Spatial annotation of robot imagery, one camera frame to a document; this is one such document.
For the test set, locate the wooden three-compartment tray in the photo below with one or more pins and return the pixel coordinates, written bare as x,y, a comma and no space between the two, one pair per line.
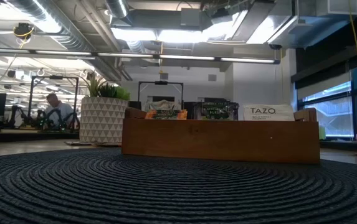
221,141

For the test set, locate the white orange Tazo tea packet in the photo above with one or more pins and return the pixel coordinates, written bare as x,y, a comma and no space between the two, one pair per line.
268,112

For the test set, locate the black background robot arm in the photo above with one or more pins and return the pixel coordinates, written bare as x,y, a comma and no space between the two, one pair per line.
17,116
45,119

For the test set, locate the long linear ceiling light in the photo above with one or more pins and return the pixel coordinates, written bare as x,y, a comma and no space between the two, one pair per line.
184,57

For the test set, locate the succulent in patterned white pot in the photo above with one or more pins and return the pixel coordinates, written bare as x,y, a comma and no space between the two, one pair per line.
103,121

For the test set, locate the round dark woven placemat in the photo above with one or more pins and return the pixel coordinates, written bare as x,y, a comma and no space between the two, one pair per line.
178,193

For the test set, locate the grey ceiling junction box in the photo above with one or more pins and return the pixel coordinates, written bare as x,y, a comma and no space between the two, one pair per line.
190,17

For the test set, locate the person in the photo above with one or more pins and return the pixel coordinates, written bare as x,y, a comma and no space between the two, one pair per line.
59,112

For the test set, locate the pale green container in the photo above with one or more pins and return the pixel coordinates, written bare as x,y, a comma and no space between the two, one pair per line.
322,133

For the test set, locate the dark background desk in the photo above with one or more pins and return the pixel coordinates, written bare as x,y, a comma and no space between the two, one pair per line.
10,136

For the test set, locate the dark window ledge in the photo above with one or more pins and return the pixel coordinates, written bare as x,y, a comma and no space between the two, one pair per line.
346,144

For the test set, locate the black ceiling sensor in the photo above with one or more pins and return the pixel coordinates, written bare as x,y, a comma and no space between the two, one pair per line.
24,30

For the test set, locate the white ceiling air unit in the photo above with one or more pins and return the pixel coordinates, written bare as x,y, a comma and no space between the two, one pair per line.
337,7

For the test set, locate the black robot station frame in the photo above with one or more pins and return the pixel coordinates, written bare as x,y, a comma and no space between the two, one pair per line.
53,77
161,82

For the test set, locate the grey wall speaker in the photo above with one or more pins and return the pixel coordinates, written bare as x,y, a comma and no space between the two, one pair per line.
212,77
164,76

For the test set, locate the silver round ventilation duct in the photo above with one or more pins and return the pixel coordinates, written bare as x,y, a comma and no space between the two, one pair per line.
117,7

